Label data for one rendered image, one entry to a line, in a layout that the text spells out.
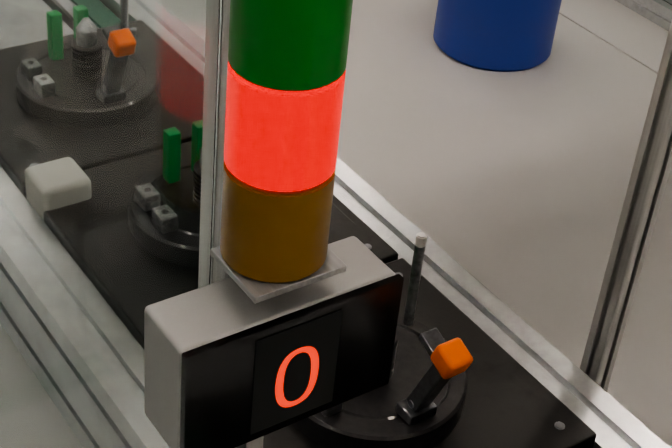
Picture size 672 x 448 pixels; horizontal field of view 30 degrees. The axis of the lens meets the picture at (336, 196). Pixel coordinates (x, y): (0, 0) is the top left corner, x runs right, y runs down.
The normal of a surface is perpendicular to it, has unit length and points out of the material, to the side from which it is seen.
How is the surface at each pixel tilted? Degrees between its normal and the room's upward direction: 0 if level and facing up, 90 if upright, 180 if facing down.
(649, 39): 0
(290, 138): 90
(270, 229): 90
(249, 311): 0
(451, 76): 0
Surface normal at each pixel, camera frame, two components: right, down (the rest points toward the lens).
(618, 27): 0.08, -0.82
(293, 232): 0.29, 0.56
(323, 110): 0.64, 0.48
